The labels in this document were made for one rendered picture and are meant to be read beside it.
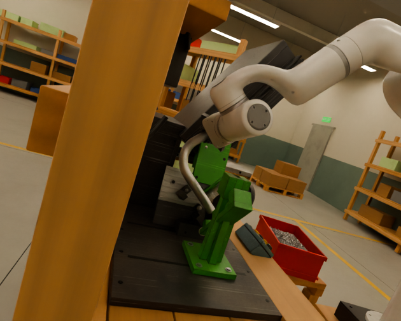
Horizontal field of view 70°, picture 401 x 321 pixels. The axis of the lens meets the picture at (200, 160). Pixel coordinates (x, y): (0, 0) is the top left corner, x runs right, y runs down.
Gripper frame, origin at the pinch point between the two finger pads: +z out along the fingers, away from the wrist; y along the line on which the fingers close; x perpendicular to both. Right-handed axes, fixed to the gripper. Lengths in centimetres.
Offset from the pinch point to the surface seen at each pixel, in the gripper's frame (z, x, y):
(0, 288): 109, 111, -26
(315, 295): 10, -14, -81
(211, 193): 4.7, 6.6, -18.8
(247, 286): -16.7, 17.2, -40.6
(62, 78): 844, -29, 298
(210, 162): 7.8, 0.4, -9.8
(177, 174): 10.5, 12.3, -7.9
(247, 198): -21.1, 7.0, -18.2
